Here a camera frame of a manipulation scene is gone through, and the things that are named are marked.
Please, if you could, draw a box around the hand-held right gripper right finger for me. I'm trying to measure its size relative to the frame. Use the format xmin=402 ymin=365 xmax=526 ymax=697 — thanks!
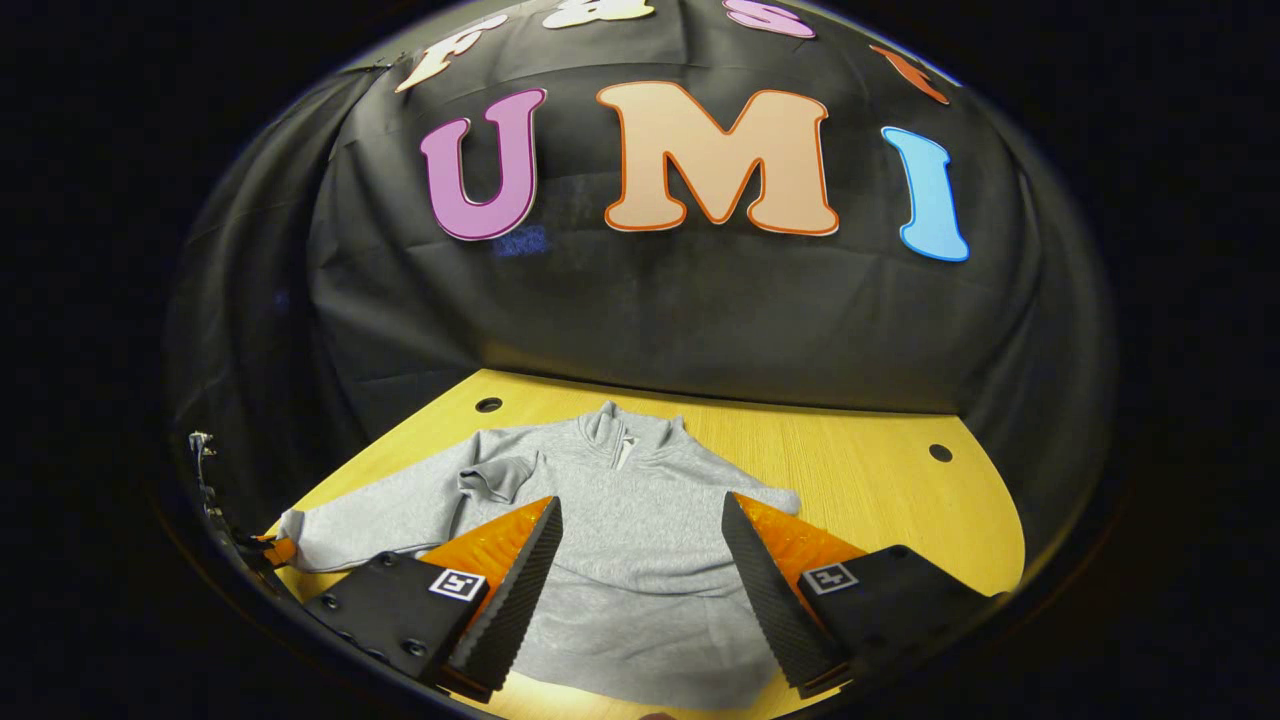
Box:
xmin=720 ymin=490 xmax=1006 ymax=699

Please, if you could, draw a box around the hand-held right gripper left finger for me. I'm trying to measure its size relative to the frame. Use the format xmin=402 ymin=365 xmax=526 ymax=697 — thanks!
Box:
xmin=300 ymin=496 xmax=564 ymax=703

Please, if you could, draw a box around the grey sweatshirt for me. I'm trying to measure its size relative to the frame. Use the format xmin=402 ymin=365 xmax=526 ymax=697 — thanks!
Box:
xmin=278 ymin=400 xmax=803 ymax=713

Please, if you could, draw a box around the black backdrop cloth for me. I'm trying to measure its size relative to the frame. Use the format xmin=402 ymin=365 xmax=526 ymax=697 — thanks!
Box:
xmin=165 ymin=0 xmax=1116 ymax=561

